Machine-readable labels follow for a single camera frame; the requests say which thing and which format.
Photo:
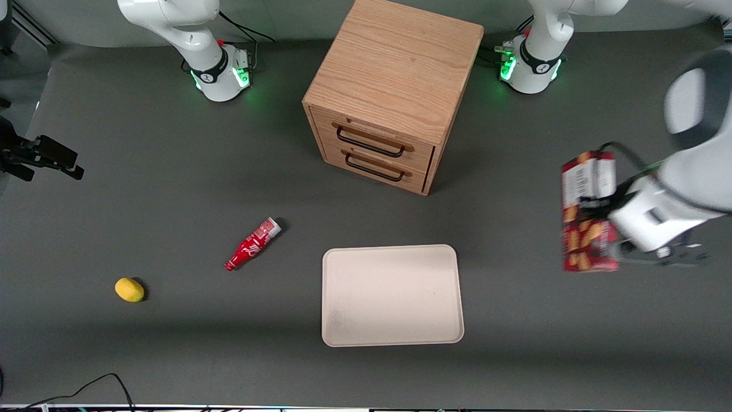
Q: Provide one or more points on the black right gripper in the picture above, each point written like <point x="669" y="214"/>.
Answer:
<point x="17" y="154"/>

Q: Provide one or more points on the red cookie box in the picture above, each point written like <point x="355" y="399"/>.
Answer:
<point x="583" y="240"/>

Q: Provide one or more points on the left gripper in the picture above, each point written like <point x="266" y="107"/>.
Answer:
<point x="612" y="202"/>

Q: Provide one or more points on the yellow lemon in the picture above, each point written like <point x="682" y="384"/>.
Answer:
<point x="129" y="289"/>

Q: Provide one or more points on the wooden two-drawer cabinet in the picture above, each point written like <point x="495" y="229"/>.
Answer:
<point x="394" y="63"/>

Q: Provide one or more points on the black metal frame rail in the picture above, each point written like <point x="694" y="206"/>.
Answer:
<point x="34" y="28"/>

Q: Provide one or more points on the red cola bottle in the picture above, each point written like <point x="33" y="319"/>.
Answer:
<point x="251" y="245"/>

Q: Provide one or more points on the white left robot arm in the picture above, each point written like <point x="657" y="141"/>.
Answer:
<point x="537" y="63"/>

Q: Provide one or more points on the beige plastic tray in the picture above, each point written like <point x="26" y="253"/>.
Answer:
<point x="392" y="294"/>

